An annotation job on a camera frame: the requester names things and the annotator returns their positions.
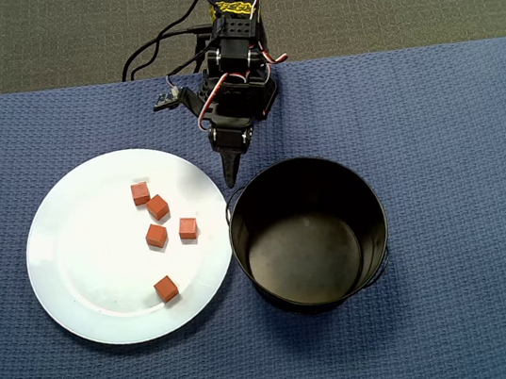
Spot thin black camera cable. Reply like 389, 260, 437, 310
117, 0, 232, 99

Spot black bucket with wire handle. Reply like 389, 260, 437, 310
218, 145, 400, 326

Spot yellow patterned tape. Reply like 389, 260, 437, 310
205, 0, 257, 22

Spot small wrist camera board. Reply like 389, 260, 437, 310
151, 87, 185, 114

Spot red cube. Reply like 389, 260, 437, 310
144, 192, 171, 223
143, 221, 171, 252
129, 180, 153, 207
152, 273, 181, 305
176, 215, 201, 242

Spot white round plate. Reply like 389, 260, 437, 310
11, 135, 247, 358

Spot blue woven tablecloth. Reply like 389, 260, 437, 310
0, 15, 506, 379

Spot black cable with plug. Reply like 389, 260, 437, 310
115, 23, 220, 84

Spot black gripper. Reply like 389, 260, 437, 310
206, 117, 265, 192

